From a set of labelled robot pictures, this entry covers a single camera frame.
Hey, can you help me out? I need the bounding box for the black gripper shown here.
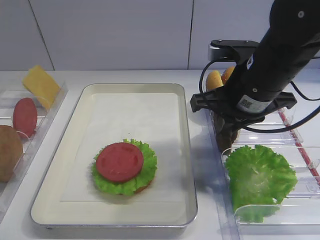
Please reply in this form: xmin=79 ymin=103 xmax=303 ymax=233
xmin=190 ymin=53 xmax=298 ymax=148

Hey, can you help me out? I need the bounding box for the brown meat patty front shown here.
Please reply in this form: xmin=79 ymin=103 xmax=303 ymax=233
xmin=213 ymin=113 xmax=230 ymax=152

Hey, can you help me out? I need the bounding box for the brown meat patty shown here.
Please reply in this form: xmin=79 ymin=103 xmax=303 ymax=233
xmin=231 ymin=129 xmax=240 ymax=144
xmin=213 ymin=113 xmax=230 ymax=152

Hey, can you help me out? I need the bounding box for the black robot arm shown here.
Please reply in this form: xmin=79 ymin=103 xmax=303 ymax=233
xmin=190 ymin=0 xmax=320 ymax=151

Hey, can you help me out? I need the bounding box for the brown meat patty rear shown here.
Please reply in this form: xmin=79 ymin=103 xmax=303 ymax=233
xmin=231 ymin=129 xmax=240 ymax=144

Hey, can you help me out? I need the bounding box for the large green lettuce leaf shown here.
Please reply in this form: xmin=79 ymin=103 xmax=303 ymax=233
xmin=224 ymin=145 xmax=298 ymax=223

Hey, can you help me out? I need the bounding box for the red tomato slice on tray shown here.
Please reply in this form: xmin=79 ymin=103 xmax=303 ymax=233
xmin=95 ymin=142 xmax=144 ymax=183

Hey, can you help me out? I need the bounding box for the green lettuce leaf on tray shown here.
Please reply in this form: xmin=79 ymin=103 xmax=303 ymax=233
xmin=91 ymin=139 xmax=157 ymax=195

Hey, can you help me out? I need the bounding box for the yellow cheese slice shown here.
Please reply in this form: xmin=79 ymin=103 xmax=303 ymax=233
xmin=22 ymin=65 xmax=60 ymax=111

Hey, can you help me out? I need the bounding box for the red tomato slice in rack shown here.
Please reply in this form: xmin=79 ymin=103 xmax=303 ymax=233
xmin=13 ymin=97 xmax=38 ymax=139

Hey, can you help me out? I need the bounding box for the golden bun slice left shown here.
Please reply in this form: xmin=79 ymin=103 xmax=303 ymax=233
xmin=205 ymin=70 xmax=224 ymax=91

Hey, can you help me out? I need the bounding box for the golden bun slice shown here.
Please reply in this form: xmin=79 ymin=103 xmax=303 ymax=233
xmin=221 ymin=66 xmax=235 ymax=85
xmin=205 ymin=70 xmax=224 ymax=91

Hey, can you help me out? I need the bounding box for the golden bun slice right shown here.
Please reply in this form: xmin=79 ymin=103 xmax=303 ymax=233
xmin=221 ymin=66 xmax=235 ymax=85

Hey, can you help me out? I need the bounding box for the white paper tray liner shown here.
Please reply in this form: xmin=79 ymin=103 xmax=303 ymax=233
xmin=61 ymin=93 xmax=184 ymax=203

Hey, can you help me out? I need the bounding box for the bottom bun on tray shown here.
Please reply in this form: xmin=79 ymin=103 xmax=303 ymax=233
xmin=112 ymin=174 xmax=158 ymax=195

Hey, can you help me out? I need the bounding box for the clear acrylic rack right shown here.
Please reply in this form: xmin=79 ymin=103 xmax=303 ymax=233
xmin=195 ymin=73 xmax=320 ymax=240

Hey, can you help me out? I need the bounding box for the clear acrylic rack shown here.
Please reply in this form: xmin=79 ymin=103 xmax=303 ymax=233
xmin=0 ymin=82 xmax=68 ymax=219
xmin=195 ymin=73 xmax=320 ymax=240

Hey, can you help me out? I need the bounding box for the clear acrylic rack left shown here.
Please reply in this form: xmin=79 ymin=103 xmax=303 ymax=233
xmin=0 ymin=82 xmax=68 ymax=219

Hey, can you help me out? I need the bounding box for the cream metal serving tray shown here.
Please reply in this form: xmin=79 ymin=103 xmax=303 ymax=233
xmin=31 ymin=83 xmax=198 ymax=228

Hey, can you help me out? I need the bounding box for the brown bun top in rack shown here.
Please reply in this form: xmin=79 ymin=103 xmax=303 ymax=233
xmin=0 ymin=125 xmax=23 ymax=183

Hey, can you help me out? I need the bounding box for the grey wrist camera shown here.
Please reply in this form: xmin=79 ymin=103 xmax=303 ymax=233
xmin=208 ymin=39 xmax=259 ymax=64

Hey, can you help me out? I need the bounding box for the black cable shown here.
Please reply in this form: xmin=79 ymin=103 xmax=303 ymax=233
xmin=198 ymin=59 xmax=320 ymax=133

